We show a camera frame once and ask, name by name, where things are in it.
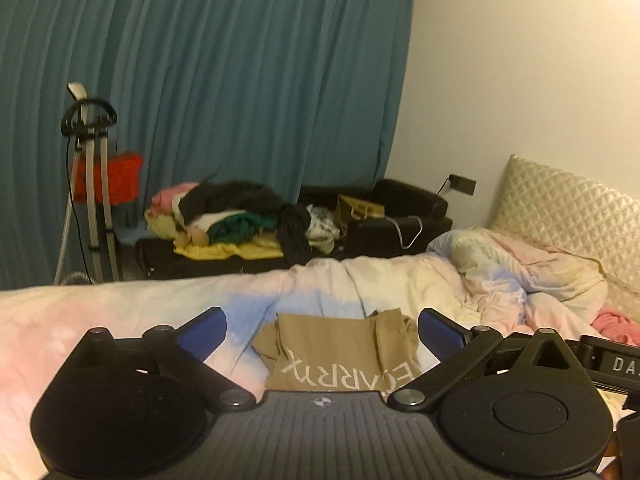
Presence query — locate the garment steamer stand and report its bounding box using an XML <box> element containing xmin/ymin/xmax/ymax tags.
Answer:
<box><xmin>54</xmin><ymin>81</ymin><xmax>121</xmax><ymax>286</ymax></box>

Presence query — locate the cream quilted headboard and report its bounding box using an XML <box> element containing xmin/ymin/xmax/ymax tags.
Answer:
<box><xmin>487</xmin><ymin>155</ymin><xmax>640</xmax><ymax>325</ymax></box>

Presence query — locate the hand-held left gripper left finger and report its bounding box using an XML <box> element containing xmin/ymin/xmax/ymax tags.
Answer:
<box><xmin>65</xmin><ymin>306</ymin><xmax>257</xmax><ymax>408</ymax></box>

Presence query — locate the white pastel quilt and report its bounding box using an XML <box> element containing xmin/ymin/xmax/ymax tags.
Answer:
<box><xmin>0</xmin><ymin>227</ymin><xmax>640</xmax><ymax>480</ymax></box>

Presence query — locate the green garment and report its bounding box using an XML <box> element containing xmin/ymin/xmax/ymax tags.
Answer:
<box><xmin>206</xmin><ymin>211</ymin><xmax>279</xmax><ymax>244</ymax></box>

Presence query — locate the red fabric bag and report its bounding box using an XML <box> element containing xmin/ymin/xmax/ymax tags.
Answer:
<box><xmin>72</xmin><ymin>150</ymin><xmax>145</xmax><ymax>207</ymax></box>

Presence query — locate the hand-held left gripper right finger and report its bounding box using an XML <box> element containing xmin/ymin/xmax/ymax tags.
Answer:
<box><xmin>386</xmin><ymin>308</ymin><xmax>583</xmax><ymax>408</ymax></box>

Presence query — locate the blue curtain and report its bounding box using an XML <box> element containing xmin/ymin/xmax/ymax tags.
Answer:
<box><xmin>0</xmin><ymin>0</ymin><xmax>417</xmax><ymax>291</ymax></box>

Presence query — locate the black sofa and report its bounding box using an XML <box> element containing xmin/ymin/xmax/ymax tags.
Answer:
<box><xmin>135</xmin><ymin>178</ymin><xmax>453</xmax><ymax>281</ymax></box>

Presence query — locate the pink garment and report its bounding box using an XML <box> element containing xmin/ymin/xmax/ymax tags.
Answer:
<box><xmin>151</xmin><ymin>183</ymin><xmax>199</xmax><ymax>212</ymax></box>

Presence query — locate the pink cloth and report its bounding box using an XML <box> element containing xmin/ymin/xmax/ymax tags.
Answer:
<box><xmin>592</xmin><ymin>310</ymin><xmax>640</xmax><ymax>347</ymax></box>

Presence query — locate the black wall socket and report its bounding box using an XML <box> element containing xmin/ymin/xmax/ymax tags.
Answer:
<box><xmin>448</xmin><ymin>174</ymin><xmax>477</xmax><ymax>196</ymax></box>

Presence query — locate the white wire hanger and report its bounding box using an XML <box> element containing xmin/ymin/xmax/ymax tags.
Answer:
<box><xmin>389</xmin><ymin>215</ymin><xmax>426</xmax><ymax>251</ymax></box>

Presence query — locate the tan shirt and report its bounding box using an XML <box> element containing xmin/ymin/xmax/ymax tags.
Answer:
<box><xmin>251</xmin><ymin>308</ymin><xmax>423</xmax><ymax>401</ymax></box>

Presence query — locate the yellow cloth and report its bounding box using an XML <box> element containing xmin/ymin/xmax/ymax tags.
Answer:
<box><xmin>145</xmin><ymin>209</ymin><xmax>285</xmax><ymax>262</ymax></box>

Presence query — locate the brown paper bag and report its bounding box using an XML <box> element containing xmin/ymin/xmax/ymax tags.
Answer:
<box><xmin>336</xmin><ymin>194</ymin><xmax>387</xmax><ymax>237</ymax></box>

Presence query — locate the white patterned cloth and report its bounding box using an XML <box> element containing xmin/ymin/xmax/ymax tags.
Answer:
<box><xmin>305</xmin><ymin>204</ymin><xmax>342</xmax><ymax>254</ymax></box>

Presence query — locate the pile of clothes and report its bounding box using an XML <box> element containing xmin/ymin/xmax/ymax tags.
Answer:
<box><xmin>175</xmin><ymin>180</ymin><xmax>313</xmax><ymax>266</ymax></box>

